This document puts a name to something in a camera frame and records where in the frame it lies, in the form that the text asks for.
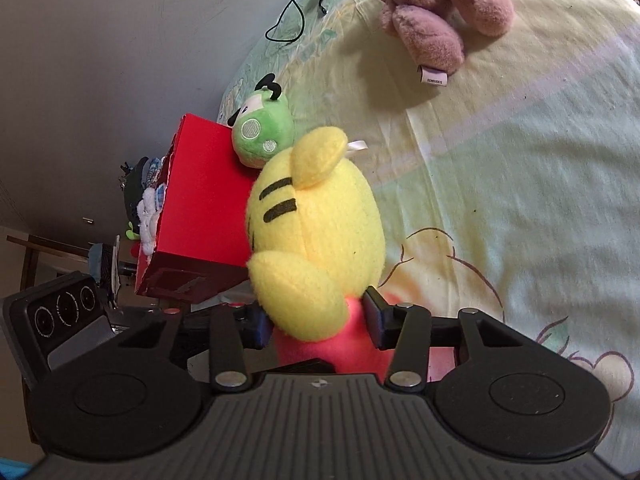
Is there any blue floral cloth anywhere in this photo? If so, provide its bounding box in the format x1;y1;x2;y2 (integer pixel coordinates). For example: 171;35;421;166
145;157;168;196

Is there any green mushroom plush toy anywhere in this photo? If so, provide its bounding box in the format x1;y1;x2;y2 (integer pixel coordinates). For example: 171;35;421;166
226;74;295;169

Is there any cartoon print bed sheet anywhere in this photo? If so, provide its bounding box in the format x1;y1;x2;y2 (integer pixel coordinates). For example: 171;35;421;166
217;0;640;466

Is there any red cardboard box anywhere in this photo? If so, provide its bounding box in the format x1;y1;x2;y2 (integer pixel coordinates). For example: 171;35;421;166
134;114;261;303

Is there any pink bear plush toy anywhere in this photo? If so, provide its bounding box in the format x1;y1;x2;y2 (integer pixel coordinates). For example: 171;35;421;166
362;0;516;88

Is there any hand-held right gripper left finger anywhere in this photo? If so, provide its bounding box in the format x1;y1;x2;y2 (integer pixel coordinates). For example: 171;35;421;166
117;302;273;393

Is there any white rabbit plush toy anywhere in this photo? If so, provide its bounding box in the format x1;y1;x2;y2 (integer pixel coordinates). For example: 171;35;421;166
135;185;166;256

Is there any thin black adapter cable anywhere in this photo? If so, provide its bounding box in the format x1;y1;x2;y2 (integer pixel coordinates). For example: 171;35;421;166
265;0;328;45

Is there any brown wooden furniture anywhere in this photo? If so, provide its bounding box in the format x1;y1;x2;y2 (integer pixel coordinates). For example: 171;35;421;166
6;234;101;281

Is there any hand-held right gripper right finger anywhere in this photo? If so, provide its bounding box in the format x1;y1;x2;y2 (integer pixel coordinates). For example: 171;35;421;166
362;286;543;392

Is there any yellow tiger plush toy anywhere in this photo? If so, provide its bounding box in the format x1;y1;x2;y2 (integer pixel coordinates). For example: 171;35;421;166
245;126;456;376

